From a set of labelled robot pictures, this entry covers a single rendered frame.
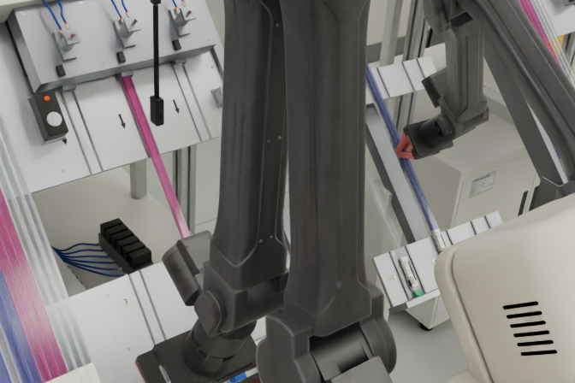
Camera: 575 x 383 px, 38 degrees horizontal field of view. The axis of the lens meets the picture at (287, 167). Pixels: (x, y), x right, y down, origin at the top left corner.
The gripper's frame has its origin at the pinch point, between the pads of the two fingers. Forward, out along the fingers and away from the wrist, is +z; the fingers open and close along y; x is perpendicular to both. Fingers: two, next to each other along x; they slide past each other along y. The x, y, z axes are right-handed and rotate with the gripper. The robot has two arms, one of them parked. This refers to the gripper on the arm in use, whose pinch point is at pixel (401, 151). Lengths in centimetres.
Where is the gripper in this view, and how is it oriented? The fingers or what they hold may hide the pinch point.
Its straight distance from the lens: 174.7
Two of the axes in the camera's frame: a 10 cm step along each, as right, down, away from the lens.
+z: -5.1, 3.3, 7.9
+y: -7.8, 2.1, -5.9
